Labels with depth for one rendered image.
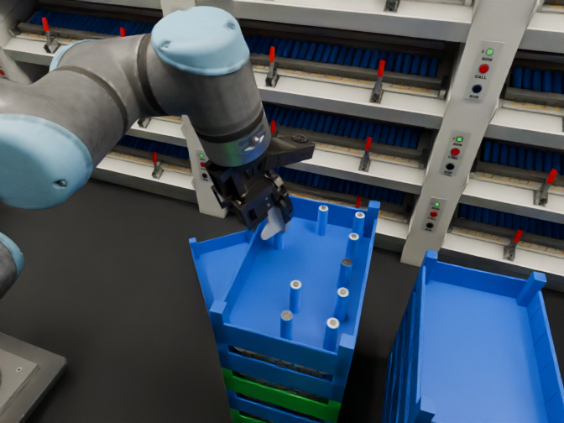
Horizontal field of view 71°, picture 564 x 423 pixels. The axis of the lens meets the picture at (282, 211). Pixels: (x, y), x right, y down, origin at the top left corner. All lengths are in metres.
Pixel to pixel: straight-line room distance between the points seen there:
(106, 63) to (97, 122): 0.08
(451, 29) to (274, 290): 0.62
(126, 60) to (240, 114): 0.13
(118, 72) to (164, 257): 0.91
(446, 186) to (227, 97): 0.76
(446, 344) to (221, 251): 0.76
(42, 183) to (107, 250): 1.02
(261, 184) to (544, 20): 0.64
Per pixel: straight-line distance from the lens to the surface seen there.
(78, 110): 0.41
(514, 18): 0.93
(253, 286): 0.68
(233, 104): 0.45
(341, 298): 0.60
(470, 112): 0.99
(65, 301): 1.31
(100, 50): 0.49
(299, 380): 0.65
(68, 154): 0.38
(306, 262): 0.71
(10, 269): 1.06
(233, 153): 0.49
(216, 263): 1.26
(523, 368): 0.79
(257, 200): 0.56
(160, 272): 1.27
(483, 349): 0.78
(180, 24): 0.46
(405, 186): 1.11
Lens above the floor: 0.94
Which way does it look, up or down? 42 degrees down
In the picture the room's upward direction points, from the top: straight up
